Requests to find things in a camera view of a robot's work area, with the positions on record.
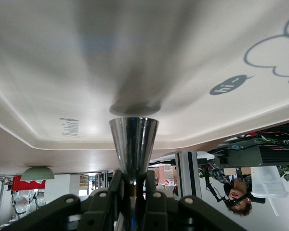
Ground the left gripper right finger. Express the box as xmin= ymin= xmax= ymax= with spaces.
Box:
xmin=144 ymin=171 xmax=248 ymax=231

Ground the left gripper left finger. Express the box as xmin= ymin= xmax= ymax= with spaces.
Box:
xmin=8 ymin=170 xmax=124 ymax=231

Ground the steel double jigger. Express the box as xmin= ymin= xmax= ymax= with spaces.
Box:
xmin=108 ymin=117 xmax=159 ymax=231

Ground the green round bowl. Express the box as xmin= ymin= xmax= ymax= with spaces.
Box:
xmin=20 ymin=166 xmax=55 ymax=181

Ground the person with curly hair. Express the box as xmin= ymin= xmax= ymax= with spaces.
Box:
xmin=206 ymin=163 xmax=255 ymax=217

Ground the red box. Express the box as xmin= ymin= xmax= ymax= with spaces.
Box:
xmin=11 ymin=175 xmax=46 ymax=192

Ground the translucent white plastic container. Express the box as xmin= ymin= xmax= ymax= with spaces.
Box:
xmin=250 ymin=166 xmax=289 ymax=199

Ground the black equipment box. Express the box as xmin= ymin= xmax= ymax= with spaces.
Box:
xmin=213 ymin=137 xmax=289 ymax=169

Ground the cream rabbit print tray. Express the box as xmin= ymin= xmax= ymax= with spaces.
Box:
xmin=0 ymin=0 xmax=289 ymax=154

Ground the aluminium frame profile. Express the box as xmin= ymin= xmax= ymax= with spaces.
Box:
xmin=174 ymin=151 xmax=203 ymax=205

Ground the tangle of coloured wires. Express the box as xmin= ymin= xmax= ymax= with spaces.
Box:
xmin=236 ymin=120 xmax=289 ymax=147

